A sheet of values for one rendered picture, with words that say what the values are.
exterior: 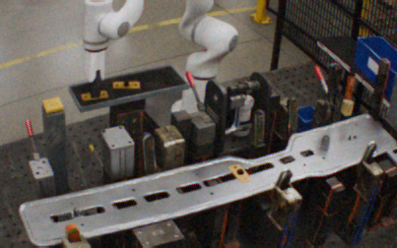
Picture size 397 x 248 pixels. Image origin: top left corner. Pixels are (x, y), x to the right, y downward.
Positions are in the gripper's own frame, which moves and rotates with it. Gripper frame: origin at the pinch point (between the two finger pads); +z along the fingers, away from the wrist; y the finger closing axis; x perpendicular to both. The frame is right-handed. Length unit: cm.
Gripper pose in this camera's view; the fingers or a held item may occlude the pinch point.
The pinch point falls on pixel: (95, 89)
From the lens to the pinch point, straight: 188.2
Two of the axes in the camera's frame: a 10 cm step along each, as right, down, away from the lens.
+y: 3.4, 5.6, -7.6
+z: -0.8, 8.2, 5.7
